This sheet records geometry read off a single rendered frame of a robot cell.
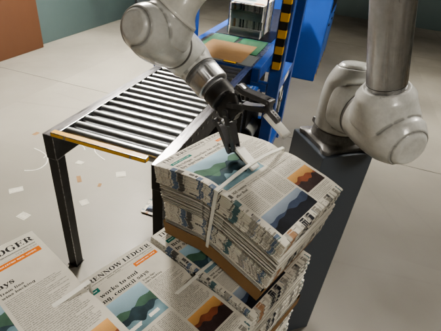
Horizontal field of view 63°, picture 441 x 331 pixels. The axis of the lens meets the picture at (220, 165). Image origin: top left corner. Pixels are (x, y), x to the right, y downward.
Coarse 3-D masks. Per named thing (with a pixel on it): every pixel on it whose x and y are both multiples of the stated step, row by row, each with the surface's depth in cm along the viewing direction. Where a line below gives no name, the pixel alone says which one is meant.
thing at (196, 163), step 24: (192, 144) 104; (216, 144) 103; (240, 144) 102; (168, 168) 92; (192, 168) 91; (216, 168) 90; (168, 192) 96; (192, 192) 88; (168, 216) 101; (192, 216) 94
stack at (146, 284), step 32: (128, 256) 96; (160, 256) 98; (192, 256) 99; (96, 288) 87; (128, 288) 88; (160, 288) 89; (192, 288) 90; (224, 288) 91; (288, 288) 99; (128, 320) 81; (160, 320) 82; (192, 320) 83; (224, 320) 84; (256, 320) 88
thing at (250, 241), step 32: (288, 160) 97; (256, 192) 84; (288, 192) 87; (320, 192) 89; (224, 224) 85; (256, 224) 78; (288, 224) 79; (320, 224) 97; (224, 256) 91; (256, 256) 82; (288, 256) 82
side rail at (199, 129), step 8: (240, 72) 233; (248, 72) 237; (232, 80) 220; (240, 80) 222; (248, 80) 243; (208, 112) 180; (216, 112) 187; (200, 120) 172; (208, 120) 178; (192, 128) 165; (200, 128) 169; (208, 128) 182; (184, 136) 158; (192, 136) 161; (200, 136) 172; (176, 144) 152; (184, 144) 154; (168, 152) 146; (176, 152) 147; (160, 160) 141; (152, 168) 139; (152, 176) 141; (152, 184) 143
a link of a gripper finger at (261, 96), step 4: (244, 84) 84; (236, 88) 83; (240, 88) 83; (248, 88) 84; (240, 92) 83; (244, 92) 83; (248, 92) 82; (252, 92) 82; (256, 92) 83; (248, 96) 82; (252, 96) 82; (256, 96) 81; (260, 96) 81; (264, 96) 81; (268, 96) 82; (256, 100) 81; (260, 100) 81; (264, 100) 80; (268, 100) 79; (272, 100) 80; (264, 104) 80; (268, 104) 80
